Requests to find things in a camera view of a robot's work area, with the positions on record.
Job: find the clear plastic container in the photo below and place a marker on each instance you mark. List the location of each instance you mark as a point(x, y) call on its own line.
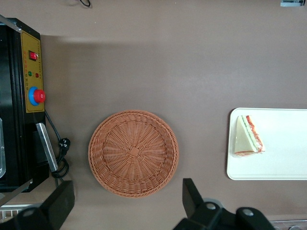
point(2, 148)

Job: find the beige rectangular serving tray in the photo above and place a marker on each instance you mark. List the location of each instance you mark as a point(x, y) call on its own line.
point(283, 153)

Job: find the round brown wicker basket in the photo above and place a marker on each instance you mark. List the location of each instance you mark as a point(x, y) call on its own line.
point(133, 153)

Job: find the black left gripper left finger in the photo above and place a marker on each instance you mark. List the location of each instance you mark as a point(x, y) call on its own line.
point(55, 206)

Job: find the black sealing machine yellow panel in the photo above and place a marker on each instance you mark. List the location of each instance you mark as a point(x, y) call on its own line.
point(16, 107)

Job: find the triangular sandwich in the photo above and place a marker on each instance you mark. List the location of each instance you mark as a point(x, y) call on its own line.
point(243, 139)

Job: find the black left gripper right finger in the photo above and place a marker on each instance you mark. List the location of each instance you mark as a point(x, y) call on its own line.
point(192, 201)

